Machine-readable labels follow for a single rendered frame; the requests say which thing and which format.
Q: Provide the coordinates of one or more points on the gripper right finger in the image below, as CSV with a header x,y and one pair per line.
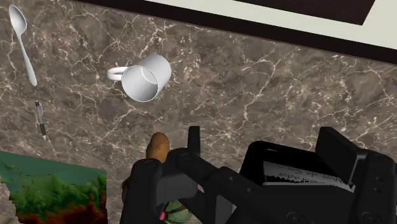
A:
x,y
375,186

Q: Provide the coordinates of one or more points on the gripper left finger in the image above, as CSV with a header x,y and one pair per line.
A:
x,y
149,186

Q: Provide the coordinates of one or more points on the brown and green toy figure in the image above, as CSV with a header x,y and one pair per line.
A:
x,y
157,147

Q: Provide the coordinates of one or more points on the green map book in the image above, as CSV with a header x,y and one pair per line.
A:
x,y
52,189

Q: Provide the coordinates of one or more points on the white mug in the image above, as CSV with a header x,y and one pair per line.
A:
x,y
145,77

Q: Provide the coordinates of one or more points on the grey and black pen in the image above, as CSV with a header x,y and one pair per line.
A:
x,y
40,119

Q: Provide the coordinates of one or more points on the white spoon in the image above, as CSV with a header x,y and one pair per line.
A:
x,y
19,23

